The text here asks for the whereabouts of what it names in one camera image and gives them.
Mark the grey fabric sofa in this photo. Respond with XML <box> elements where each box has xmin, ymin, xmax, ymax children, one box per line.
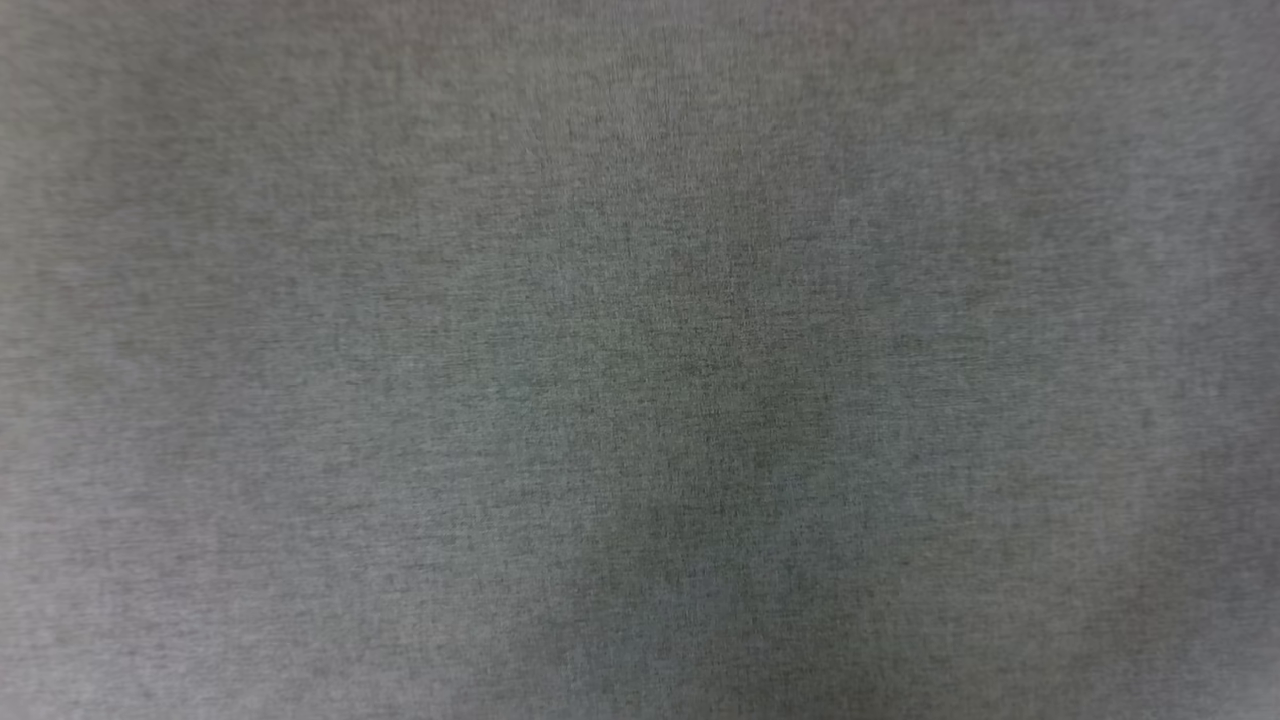
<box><xmin>0</xmin><ymin>0</ymin><xmax>1280</xmax><ymax>720</ymax></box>

